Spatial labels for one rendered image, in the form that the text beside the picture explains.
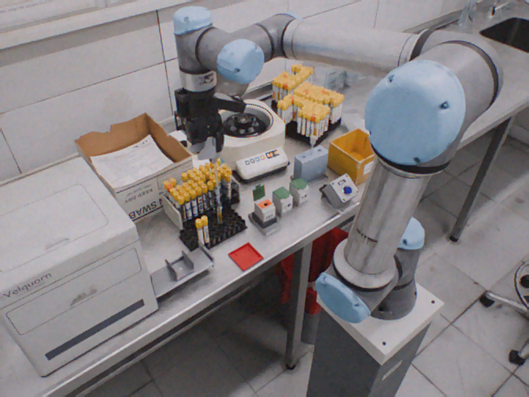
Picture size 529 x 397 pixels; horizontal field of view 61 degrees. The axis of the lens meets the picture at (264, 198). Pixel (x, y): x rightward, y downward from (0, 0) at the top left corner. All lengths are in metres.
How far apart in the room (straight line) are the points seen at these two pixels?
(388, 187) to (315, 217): 0.66
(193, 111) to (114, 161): 0.54
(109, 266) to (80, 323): 0.15
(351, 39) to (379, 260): 0.37
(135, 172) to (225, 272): 0.44
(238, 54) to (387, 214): 0.37
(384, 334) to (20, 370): 0.79
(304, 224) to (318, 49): 0.60
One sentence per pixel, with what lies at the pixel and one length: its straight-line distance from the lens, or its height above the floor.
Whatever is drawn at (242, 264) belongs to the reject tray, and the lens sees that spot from 1.19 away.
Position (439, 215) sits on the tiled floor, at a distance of 2.74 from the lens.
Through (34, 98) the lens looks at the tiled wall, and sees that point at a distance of 1.43.
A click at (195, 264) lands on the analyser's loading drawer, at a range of 1.15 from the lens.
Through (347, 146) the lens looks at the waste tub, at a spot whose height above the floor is 0.92.
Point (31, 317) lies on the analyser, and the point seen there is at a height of 1.07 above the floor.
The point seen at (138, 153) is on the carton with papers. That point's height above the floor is 0.94.
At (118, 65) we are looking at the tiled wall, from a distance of 1.48.
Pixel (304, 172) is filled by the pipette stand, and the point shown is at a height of 0.93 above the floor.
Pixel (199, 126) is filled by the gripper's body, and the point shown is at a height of 1.26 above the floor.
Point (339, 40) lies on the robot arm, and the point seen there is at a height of 1.48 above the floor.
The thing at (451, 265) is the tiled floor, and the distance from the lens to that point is 2.51.
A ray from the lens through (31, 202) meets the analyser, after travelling 1.02.
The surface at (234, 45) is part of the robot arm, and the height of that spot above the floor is 1.47.
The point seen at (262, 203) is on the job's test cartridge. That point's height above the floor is 0.95.
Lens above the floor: 1.81
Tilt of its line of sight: 43 degrees down
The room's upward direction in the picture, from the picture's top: 1 degrees clockwise
